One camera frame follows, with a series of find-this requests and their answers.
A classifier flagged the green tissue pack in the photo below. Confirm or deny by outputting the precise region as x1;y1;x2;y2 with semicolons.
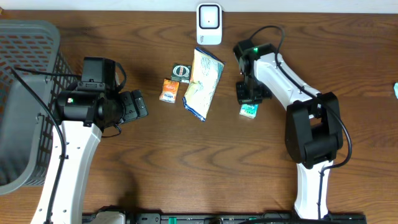
239;104;258;119

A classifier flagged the green wet wipes pack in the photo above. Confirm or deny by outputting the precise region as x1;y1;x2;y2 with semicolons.
394;82;398;99

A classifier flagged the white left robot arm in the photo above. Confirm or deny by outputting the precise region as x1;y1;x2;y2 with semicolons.
32;90;148;223

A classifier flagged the white barcode scanner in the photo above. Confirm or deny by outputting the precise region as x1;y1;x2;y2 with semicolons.
197;3;223;45

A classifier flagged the orange tissue pack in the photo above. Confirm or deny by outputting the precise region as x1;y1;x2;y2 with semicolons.
159;79;180;103

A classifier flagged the dark green small box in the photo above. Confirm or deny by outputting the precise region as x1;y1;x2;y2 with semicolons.
171;63;192;83

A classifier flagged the grey plastic basket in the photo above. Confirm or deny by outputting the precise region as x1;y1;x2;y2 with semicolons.
1;20;76;195

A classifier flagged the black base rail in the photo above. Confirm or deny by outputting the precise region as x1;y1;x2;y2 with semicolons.
82;211;367;224

